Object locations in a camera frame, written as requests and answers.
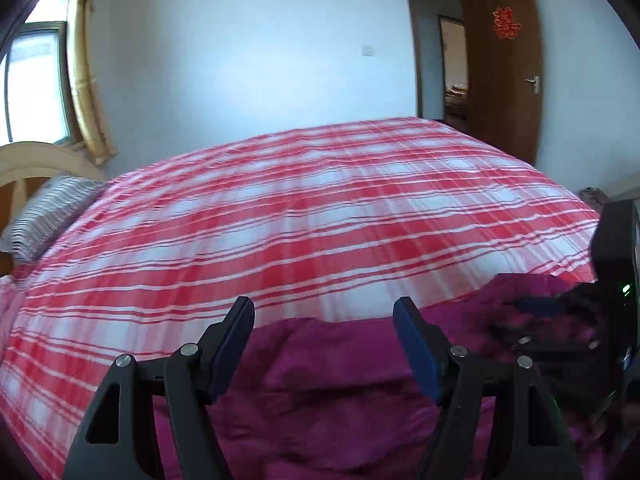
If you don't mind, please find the purple down jacket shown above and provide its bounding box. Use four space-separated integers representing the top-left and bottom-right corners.
150 272 640 480

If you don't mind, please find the wooden furniture beyond doorway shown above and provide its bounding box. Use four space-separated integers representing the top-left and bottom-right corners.
445 85 468 120

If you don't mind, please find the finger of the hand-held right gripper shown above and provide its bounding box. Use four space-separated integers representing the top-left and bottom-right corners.
492 327 613 391
500 285 608 318

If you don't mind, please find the narrow yellow curtain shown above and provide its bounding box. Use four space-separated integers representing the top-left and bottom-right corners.
66 0 117 166

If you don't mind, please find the red paper door decoration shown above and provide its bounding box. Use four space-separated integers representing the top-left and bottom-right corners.
491 6 522 40

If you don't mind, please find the window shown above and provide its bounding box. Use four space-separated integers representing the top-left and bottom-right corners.
0 0 83 147

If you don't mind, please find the pile of clothes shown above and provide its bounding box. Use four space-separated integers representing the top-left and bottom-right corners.
577 186 608 207

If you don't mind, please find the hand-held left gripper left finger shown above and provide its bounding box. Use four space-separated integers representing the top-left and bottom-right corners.
62 296 256 480

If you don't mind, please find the cream and wood headboard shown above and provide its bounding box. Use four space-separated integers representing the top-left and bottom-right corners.
0 141 108 276

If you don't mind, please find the brown door frame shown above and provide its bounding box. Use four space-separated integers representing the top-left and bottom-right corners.
401 0 476 133

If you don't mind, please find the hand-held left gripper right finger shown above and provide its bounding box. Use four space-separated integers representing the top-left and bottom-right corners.
392 296 583 480

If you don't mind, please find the brown wooden door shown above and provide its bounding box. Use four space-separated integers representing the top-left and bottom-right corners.
460 0 545 166

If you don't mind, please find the striped pillow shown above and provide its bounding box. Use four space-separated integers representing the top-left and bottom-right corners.
0 175 108 263

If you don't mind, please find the red plaid bed sheet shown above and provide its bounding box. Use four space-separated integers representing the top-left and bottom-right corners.
0 116 601 480

